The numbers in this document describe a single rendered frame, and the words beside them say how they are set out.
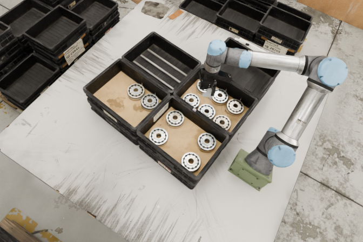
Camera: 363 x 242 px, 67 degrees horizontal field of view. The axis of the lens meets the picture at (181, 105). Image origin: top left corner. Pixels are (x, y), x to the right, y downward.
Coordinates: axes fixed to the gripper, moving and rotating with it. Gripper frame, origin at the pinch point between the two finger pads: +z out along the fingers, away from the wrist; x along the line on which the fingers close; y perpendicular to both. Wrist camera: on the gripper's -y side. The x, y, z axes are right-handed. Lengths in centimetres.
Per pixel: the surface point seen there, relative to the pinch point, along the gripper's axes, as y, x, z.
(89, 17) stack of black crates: 81, -134, 51
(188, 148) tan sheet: 13.3, 22.3, 18.9
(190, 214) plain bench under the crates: 15, 52, 35
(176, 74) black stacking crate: 14.3, -27.5, 14.9
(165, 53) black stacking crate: 20, -45, 13
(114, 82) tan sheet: 52, -24, 15
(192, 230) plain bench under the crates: 15, 60, 35
